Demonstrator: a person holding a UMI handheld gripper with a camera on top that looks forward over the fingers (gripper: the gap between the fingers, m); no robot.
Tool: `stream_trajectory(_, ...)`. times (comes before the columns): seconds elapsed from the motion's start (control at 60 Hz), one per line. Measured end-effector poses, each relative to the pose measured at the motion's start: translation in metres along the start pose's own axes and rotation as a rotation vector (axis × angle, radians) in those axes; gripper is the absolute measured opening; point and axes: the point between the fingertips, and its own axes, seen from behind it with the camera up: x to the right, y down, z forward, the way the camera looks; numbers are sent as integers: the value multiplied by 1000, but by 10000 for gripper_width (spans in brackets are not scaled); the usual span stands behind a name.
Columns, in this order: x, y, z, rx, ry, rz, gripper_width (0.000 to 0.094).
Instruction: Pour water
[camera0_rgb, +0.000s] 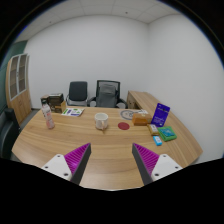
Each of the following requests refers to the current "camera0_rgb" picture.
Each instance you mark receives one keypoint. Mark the wooden side desk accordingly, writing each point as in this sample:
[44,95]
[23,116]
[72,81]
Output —
[141,100]

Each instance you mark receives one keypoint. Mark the black armchair at left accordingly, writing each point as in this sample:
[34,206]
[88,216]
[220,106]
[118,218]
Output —
[9,132]

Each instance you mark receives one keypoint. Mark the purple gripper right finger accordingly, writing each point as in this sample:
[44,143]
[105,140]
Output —
[152,166]

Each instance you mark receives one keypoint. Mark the purple standing card box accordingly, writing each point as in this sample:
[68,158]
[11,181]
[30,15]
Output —
[160,115]

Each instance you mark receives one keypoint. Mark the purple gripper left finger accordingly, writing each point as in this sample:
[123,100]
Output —
[70,166]

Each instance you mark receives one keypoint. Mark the wooden glass-door cabinet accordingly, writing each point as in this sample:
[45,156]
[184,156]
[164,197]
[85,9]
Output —
[17,87]

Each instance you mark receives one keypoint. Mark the small yellow packet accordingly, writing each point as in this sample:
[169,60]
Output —
[153,129]

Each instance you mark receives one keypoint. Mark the green flat box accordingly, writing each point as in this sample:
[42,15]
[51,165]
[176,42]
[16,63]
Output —
[167,133]

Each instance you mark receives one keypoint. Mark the orange tissue box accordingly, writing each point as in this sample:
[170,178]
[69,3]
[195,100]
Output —
[140,119]

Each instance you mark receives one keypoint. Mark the white green leaflet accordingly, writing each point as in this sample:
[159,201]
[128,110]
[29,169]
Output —
[75,112]

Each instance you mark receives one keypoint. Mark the red round coaster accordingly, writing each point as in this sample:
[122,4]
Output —
[123,126]

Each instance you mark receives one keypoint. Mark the grey mesh office chair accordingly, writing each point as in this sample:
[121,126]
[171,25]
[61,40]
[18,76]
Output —
[107,94]

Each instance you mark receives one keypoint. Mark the small blue box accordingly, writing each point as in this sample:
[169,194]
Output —
[157,140]

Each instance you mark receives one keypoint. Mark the clear plastic water bottle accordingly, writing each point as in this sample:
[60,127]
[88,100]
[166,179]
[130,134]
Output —
[47,115]

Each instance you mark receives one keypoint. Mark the dark brown cardboard box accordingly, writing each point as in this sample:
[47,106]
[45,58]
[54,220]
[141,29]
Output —
[56,102]

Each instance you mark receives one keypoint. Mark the white ceramic mug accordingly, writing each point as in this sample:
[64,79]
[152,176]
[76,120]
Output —
[101,121]

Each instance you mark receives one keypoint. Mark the black office chair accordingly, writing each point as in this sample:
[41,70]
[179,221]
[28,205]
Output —
[77,95]

